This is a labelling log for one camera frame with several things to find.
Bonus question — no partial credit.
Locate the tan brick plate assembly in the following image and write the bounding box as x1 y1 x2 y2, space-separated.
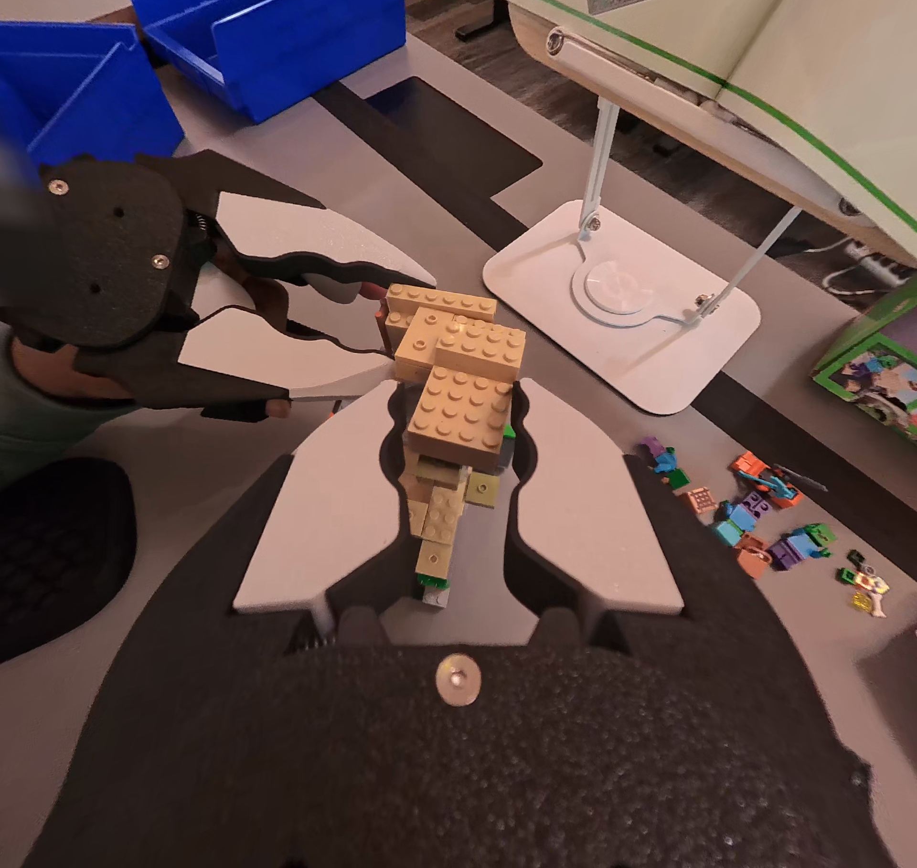
377 283 529 475

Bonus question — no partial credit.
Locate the grey brick castle model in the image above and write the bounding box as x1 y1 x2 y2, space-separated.
397 420 518 610

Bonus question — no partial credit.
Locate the instruction booklet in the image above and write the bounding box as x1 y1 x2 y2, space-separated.
470 0 917 235

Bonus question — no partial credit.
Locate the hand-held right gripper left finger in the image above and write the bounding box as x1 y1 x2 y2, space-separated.
231 381 404 614

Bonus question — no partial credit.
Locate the person's left forearm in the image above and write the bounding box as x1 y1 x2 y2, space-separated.
0 331 140 486

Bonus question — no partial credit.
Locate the blue plastic bin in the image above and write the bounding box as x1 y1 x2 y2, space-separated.
120 0 408 124
0 19 186 167

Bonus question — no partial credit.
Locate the green toy set box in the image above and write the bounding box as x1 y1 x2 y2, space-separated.
811 284 917 443

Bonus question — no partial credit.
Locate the white book stand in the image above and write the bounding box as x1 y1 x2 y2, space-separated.
481 1 917 416

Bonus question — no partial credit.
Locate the white power strip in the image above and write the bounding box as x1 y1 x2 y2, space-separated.
820 238 909 294

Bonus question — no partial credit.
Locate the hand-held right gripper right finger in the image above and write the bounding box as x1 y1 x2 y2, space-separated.
505 379 686 614

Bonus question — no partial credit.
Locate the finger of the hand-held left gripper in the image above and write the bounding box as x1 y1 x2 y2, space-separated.
213 191 438 305
176 304 400 405

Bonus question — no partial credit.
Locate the pile of colourful toy figures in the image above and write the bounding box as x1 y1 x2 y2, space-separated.
638 434 893 620

